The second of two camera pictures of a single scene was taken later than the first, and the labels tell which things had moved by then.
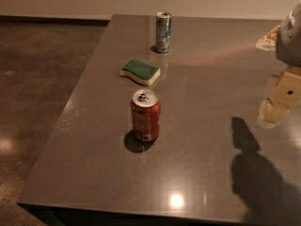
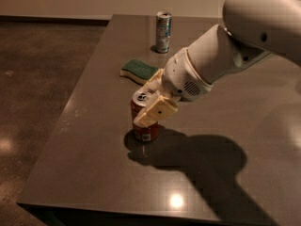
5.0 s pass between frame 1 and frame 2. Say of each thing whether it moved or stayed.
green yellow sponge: stayed
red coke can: stayed
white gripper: moved
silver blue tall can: stayed
